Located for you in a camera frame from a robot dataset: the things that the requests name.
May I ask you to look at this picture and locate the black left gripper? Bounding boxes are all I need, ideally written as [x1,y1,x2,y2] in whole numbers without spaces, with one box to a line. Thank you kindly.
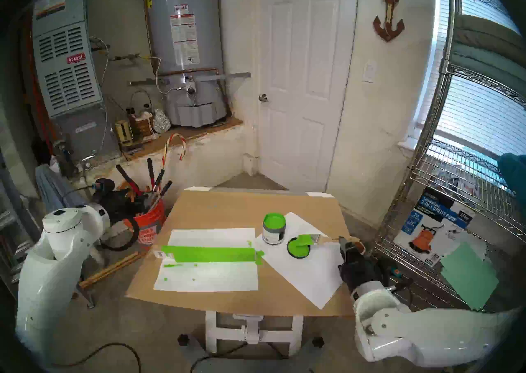
[92,178,151,224]

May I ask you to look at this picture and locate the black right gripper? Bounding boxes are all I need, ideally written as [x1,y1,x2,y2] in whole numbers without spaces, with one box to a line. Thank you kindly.
[338,236,400,295]

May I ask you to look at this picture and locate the wooden handle paint brush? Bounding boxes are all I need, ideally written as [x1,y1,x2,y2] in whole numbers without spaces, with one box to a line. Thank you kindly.
[293,233,350,247]

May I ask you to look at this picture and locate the black paint can lid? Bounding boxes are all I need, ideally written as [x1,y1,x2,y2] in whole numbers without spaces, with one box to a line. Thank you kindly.
[286,237,311,259]

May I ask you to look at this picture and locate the open green paint can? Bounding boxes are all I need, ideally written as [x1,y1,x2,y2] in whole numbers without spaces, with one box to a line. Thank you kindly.
[262,212,287,246]

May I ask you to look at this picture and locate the orange plastic bucket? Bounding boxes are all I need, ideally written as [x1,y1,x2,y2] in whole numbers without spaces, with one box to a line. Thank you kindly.
[123,199,166,251]

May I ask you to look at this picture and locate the white paper sheet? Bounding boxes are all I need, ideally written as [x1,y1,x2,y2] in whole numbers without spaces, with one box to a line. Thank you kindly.
[255,211,350,311]
[153,227,259,293]

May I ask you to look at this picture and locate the wooden sticks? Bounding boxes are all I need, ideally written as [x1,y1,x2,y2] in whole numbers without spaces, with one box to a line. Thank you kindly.
[78,251,147,289]

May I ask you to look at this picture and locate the striped candy cane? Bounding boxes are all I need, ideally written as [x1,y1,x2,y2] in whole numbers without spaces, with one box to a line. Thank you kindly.
[161,133,187,170]

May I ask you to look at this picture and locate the yellow jug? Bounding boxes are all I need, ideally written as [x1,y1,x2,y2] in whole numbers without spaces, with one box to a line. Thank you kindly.
[113,119,134,147]

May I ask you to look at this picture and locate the wood topped heater ledge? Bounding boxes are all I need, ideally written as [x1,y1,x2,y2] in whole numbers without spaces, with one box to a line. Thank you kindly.
[121,117,245,161]

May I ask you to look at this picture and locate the foil wrapped object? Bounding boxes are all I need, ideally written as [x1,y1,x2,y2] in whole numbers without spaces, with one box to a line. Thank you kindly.
[152,108,171,134]

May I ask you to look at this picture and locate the green painted wood plank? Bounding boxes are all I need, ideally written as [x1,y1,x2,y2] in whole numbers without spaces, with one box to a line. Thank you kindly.
[153,244,265,265]

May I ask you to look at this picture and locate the brown kraft paper cover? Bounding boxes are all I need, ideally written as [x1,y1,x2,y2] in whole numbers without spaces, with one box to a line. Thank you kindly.
[125,189,362,318]

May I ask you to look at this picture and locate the utility pump box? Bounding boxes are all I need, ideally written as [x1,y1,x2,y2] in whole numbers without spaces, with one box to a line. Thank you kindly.
[393,187,476,268]

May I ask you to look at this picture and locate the blue cloth towel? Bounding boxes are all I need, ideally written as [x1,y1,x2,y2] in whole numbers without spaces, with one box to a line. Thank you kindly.
[35,164,85,215]

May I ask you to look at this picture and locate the light green paper sheet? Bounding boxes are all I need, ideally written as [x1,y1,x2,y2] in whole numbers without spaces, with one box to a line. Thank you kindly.
[440,241,499,311]

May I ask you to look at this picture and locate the metal ladder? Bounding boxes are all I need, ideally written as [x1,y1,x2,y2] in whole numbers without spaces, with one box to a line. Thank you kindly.
[0,150,46,295]

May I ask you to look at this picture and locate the gray bryant furnace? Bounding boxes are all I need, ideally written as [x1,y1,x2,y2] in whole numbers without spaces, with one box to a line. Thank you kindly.
[31,0,120,160]

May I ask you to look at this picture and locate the gray water heater tank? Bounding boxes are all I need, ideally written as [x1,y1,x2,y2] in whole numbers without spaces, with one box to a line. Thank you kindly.
[142,0,229,127]

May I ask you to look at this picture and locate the white panel door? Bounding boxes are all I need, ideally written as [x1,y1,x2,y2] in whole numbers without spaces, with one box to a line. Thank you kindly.
[258,0,360,193]

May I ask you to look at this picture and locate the teal fabric item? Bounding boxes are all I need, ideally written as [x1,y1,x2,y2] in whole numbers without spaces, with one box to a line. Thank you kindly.
[496,153,526,205]

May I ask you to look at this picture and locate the white window blinds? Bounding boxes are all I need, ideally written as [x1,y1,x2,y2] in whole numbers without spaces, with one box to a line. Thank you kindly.
[415,0,526,160]

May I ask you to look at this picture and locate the teal gray cushion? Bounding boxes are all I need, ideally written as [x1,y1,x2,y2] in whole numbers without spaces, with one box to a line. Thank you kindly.
[446,44,526,108]

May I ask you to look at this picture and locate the dark green cushion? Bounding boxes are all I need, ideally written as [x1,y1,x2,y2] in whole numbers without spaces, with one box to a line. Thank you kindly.
[454,14,526,60]

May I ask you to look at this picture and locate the black handled tool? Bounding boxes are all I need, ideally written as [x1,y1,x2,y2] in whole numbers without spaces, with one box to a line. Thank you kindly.
[153,169,173,209]

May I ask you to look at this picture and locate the red handled cutter tool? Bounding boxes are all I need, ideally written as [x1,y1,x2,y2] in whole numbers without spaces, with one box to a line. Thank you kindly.
[116,157,157,197]

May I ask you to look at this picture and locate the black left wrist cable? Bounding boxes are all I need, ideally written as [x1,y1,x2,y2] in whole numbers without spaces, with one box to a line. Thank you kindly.
[98,215,141,253]

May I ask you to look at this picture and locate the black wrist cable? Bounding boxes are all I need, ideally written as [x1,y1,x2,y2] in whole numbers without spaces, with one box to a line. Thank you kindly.
[98,215,141,253]
[390,276,415,303]

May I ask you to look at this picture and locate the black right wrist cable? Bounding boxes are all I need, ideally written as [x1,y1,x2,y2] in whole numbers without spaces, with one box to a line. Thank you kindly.
[390,276,415,303]

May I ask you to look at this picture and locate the wicker basket with handle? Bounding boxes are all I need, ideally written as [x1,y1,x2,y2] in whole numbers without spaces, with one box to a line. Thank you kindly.
[129,90,153,137]

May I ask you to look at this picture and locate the chrome wire shelf rack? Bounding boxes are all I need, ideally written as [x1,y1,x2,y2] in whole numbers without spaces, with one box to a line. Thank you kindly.
[370,0,526,319]

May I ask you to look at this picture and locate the dark floor cable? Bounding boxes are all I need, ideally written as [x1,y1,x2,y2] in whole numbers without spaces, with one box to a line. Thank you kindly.
[51,342,143,373]

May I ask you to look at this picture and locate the rusty anchor wall decoration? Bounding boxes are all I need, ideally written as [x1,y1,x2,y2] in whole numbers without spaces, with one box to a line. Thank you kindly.
[373,0,405,42]

